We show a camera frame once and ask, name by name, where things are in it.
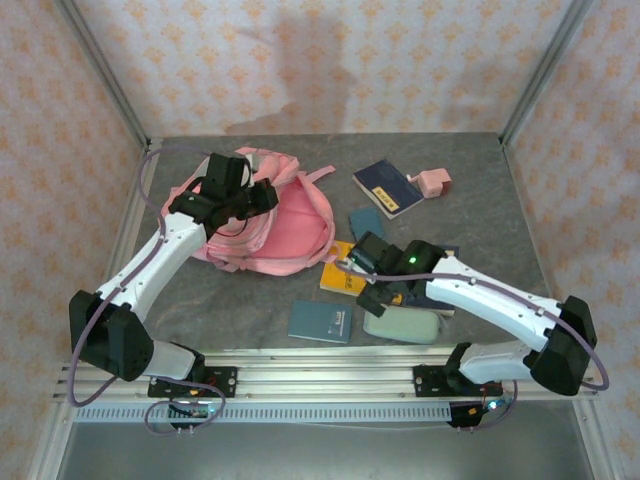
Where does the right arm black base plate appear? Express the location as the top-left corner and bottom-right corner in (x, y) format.
(413, 363), (503, 399)

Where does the aluminium corner post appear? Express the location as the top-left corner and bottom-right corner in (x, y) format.
(52, 0), (152, 151)
(499, 0), (596, 147)

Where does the small navy book yellow label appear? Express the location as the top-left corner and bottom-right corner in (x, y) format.
(352, 158), (425, 220)

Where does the grey metal lower panel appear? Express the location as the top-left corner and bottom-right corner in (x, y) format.
(54, 422), (596, 480)

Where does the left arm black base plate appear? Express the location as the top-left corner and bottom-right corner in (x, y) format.
(148, 366), (239, 400)

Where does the pink backpack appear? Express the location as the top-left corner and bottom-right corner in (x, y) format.
(167, 146), (337, 277)

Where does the pink pencil sharpener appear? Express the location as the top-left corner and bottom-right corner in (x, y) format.
(405, 168), (454, 200)

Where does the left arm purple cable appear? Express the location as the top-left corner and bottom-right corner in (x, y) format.
(67, 147), (227, 437)

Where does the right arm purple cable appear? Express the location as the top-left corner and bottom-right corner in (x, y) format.
(333, 259), (611, 435)

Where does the aluminium rail frame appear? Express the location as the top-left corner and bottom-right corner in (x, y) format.
(52, 341), (600, 404)

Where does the aluminium frame leg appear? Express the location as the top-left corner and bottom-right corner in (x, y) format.
(27, 402), (76, 480)
(573, 399), (626, 480)

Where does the blue notebook white print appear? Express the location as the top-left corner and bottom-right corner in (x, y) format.
(287, 298), (355, 346)

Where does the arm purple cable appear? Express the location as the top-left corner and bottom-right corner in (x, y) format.
(67, 147), (227, 437)
(333, 259), (611, 435)

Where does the aluminium side rail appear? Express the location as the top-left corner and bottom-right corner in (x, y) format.
(79, 138), (164, 361)

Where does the white slotted cable duct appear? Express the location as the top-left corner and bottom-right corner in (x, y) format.
(73, 402), (454, 424)

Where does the pale green pencil case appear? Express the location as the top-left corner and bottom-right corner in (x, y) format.
(362, 304), (445, 346)

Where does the small plain teal notebook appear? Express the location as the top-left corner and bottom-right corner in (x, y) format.
(348, 207), (388, 247)

